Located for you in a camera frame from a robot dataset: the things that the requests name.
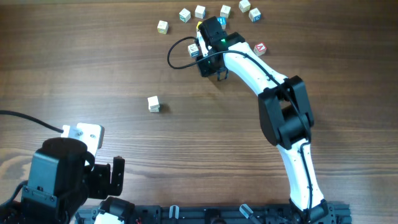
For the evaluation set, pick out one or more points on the green-edged white block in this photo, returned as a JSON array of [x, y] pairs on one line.
[[185, 15]]

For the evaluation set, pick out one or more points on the green block letter N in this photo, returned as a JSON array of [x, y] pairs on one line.
[[225, 11]]

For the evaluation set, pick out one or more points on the yellow-sided white block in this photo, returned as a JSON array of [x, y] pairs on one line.
[[244, 5]]

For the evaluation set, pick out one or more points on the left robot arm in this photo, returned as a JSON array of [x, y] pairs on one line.
[[63, 175]]

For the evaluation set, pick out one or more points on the yellow-edged block letter L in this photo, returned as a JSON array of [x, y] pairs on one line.
[[163, 27]]

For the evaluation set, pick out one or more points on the red block letter A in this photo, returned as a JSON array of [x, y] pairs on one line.
[[260, 49]]

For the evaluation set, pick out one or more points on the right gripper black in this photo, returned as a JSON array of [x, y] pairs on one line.
[[205, 72]]

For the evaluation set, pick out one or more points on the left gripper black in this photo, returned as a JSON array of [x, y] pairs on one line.
[[102, 172]]

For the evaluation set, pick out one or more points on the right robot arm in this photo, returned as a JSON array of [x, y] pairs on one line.
[[284, 111]]

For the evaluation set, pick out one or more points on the blue letter block far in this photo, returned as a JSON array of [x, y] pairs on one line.
[[254, 14]]

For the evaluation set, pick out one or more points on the blue top block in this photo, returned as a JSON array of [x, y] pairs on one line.
[[222, 22]]

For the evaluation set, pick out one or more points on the blue block number 2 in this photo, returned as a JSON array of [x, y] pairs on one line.
[[193, 50]]

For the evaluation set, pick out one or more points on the red block letter M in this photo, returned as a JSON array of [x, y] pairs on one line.
[[153, 104]]

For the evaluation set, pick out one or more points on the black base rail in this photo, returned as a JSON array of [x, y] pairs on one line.
[[276, 213]]

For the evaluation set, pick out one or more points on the blue-sided white block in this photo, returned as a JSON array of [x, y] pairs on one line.
[[200, 12]]

